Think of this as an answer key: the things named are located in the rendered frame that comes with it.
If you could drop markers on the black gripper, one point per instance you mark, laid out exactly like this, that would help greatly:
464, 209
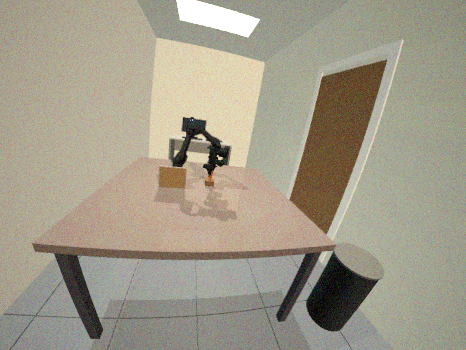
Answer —
210, 167

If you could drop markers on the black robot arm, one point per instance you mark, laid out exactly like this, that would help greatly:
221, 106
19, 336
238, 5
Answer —
181, 156

